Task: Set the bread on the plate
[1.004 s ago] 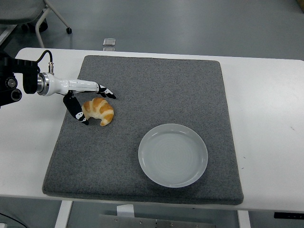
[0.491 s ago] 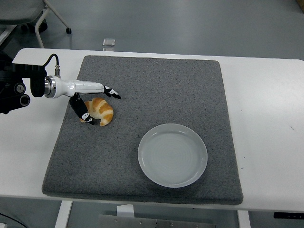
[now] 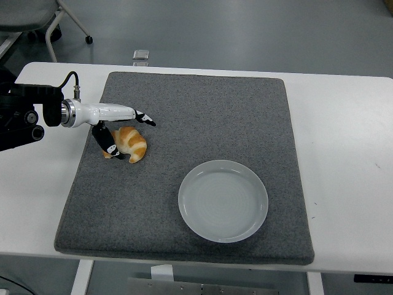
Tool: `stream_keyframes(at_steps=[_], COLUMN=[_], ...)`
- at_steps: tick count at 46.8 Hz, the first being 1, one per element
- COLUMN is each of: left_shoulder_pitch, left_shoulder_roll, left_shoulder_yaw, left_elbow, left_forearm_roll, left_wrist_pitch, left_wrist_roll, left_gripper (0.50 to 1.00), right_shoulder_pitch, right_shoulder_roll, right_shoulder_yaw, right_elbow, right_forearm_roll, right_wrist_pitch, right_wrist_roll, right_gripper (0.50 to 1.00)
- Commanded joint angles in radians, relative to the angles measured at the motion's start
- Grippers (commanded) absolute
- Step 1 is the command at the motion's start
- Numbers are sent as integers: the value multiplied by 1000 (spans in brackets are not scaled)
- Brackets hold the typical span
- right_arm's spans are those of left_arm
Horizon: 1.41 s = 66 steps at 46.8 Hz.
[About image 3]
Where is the grey felt mat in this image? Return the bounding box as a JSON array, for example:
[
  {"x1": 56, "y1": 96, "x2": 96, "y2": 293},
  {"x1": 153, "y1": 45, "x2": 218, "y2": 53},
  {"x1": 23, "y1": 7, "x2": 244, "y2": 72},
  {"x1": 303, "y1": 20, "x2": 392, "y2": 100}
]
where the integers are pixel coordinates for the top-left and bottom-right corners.
[{"x1": 53, "y1": 71, "x2": 316, "y2": 267}]

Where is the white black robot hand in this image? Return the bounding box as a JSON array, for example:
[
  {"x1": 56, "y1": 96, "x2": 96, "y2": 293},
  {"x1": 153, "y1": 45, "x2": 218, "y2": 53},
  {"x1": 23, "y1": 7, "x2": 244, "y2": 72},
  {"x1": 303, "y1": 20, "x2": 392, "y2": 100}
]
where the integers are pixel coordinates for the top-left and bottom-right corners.
[{"x1": 73, "y1": 103, "x2": 157, "y2": 160}]

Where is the black table control panel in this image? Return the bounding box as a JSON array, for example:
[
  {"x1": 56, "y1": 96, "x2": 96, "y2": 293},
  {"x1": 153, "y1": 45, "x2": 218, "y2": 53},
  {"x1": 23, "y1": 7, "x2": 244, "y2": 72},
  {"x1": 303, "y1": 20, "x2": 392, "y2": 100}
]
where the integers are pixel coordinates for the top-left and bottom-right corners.
[{"x1": 353, "y1": 273, "x2": 393, "y2": 283}]

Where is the round grey plate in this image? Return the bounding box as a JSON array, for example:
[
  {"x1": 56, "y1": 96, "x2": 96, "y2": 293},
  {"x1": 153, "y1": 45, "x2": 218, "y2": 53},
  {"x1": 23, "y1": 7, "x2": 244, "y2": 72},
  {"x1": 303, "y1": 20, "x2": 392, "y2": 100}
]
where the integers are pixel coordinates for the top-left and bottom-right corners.
[{"x1": 177, "y1": 159, "x2": 270, "y2": 244}]

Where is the white table leg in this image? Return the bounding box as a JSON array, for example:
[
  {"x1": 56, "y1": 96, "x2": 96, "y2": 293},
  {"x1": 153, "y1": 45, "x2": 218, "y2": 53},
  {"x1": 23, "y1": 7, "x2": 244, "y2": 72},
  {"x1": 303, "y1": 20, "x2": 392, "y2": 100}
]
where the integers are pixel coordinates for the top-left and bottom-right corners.
[
  {"x1": 306, "y1": 272, "x2": 325, "y2": 295},
  {"x1": 70, "y1": 260, "x2": 95, "y2": 295}
]

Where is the thin black floor cable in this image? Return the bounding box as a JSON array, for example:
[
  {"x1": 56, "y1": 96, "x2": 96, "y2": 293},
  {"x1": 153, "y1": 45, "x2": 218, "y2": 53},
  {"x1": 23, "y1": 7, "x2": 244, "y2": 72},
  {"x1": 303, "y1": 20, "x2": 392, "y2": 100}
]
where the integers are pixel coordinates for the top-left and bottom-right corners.
[{"x1": 0, "y1": 275, "x2": 31, "y2": 295}]

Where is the grey office chair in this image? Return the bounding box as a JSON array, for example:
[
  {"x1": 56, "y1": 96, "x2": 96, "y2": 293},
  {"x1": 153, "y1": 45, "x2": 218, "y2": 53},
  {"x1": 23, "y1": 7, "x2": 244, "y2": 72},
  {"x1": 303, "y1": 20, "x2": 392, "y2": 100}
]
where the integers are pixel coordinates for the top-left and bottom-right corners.
[{"x1": 0, "y1": 0, "x2": 94, "y2": 62}]

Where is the golden croissant bread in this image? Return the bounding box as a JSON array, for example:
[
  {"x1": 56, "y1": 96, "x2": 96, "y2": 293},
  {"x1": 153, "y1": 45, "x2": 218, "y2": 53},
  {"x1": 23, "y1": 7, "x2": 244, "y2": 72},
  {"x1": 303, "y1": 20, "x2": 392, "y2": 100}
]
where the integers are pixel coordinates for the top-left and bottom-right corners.
[{"x1": 103, "y1": 125, "x2": 147, "y2": 164}]

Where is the grey metal plate with screws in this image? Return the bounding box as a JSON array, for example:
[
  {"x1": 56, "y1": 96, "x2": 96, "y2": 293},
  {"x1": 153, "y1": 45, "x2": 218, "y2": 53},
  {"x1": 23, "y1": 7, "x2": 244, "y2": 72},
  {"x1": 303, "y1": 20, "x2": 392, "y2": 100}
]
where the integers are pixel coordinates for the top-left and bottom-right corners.
[{"x1": 126, "y1": 277, "x2": 280, "y2": 295}]

